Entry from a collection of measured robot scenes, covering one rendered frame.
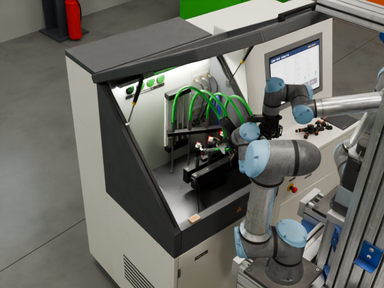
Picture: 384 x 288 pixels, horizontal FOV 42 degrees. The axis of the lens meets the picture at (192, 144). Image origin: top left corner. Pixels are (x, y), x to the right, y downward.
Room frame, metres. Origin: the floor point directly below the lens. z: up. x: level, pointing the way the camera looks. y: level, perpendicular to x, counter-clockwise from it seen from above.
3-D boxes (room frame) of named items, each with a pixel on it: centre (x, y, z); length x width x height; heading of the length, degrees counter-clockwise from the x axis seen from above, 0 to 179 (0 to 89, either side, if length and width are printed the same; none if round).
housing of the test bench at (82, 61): (2.54, 0.01, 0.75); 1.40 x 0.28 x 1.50; 132
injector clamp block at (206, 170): (2.04, -0.12, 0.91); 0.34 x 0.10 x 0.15; 132
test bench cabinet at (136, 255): (1.98, -0.01, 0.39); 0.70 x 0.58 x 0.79; 132
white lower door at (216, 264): (1.77, -0.20, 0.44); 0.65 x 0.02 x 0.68; 132
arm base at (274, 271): (1.30, -0.38, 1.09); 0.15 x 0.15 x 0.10
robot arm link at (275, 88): (1.81, -0.33, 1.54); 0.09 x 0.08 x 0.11; 89
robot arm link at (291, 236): (1.30, -0.37, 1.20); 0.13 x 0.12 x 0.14; 95
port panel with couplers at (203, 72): (2.32, -0.04, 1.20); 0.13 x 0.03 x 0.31; 132
